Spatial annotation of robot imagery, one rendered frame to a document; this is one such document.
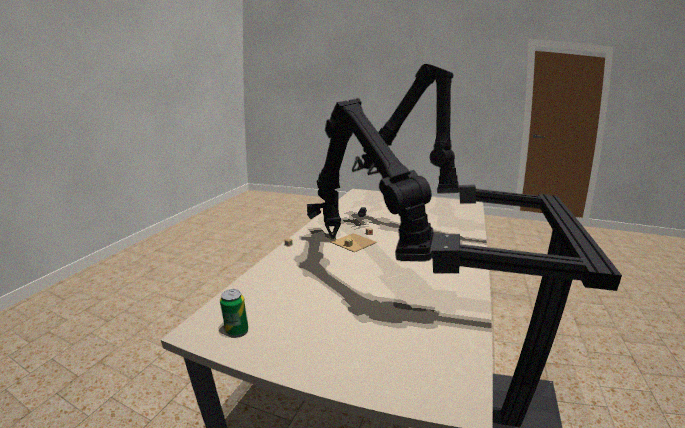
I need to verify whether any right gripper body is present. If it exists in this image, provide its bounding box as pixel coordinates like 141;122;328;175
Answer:
360;154;373;169

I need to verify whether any tan flat mat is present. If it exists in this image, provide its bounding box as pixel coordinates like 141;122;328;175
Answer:
331;233;377;252

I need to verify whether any green soda can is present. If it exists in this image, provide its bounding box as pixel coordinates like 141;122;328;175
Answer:
220;289;248;336

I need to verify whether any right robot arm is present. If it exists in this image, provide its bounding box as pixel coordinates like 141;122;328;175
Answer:
378;64;458;189

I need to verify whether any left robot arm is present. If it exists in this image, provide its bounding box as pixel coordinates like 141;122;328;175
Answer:
307;98;433;254

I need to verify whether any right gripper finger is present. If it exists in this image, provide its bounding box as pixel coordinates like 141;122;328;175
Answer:
352;156;363;172
367;163;380;175

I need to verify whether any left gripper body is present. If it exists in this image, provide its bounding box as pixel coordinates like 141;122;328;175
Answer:
324;204;341;224

